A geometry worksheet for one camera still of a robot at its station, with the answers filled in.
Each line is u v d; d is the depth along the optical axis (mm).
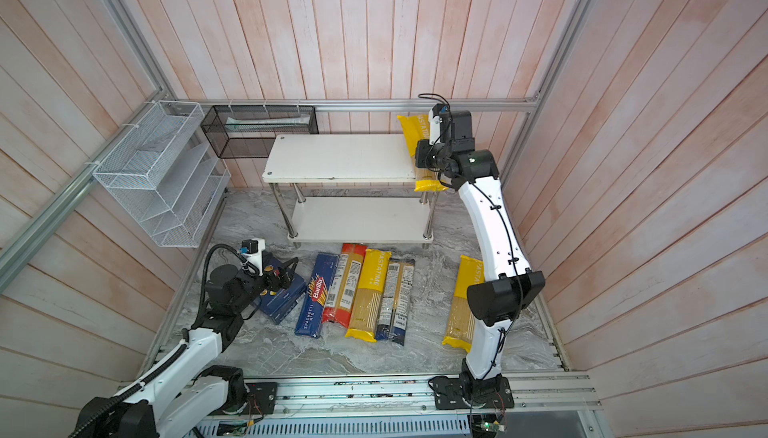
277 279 740
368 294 894
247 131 1027
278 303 817
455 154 554
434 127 671
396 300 879
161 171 724
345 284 905
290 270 775
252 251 696
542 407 734
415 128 799
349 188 1226
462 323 837
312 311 838
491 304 484
